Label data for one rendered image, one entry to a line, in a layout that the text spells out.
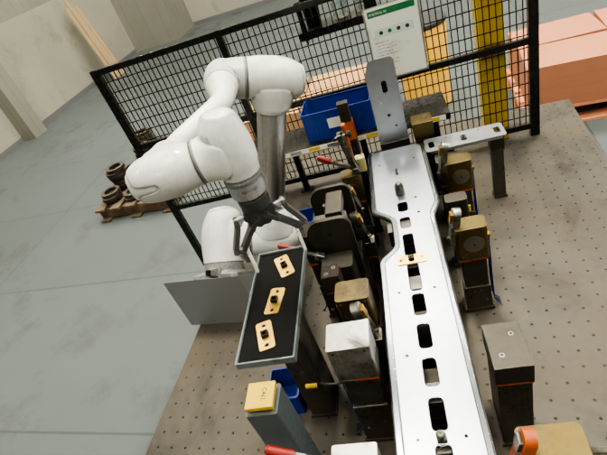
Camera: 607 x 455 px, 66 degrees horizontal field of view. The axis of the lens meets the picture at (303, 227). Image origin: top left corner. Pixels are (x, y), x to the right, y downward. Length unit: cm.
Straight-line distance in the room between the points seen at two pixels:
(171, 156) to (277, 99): 60
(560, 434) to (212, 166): 83
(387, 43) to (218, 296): 124
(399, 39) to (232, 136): 126
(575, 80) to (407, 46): 187
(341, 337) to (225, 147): 49
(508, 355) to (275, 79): 101
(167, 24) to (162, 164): 1059
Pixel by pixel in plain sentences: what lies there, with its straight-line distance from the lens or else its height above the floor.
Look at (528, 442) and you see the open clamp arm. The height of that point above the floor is 110.
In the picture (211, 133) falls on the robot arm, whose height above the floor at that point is 159.
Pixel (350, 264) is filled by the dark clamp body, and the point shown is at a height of 108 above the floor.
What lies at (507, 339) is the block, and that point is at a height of 103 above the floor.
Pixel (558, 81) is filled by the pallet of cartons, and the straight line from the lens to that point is 376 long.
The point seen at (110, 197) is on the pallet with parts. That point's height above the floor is 22.
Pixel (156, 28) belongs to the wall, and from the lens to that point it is 1173.
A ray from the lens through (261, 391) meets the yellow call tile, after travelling 101.
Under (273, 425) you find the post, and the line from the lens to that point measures 103.
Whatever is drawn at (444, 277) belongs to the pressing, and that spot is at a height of 100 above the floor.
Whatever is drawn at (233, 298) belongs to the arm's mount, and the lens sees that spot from 174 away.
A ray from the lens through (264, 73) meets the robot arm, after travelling 152.
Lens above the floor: 193
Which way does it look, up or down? 35 degrees down
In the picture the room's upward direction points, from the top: 22 degrees counter-clockwise
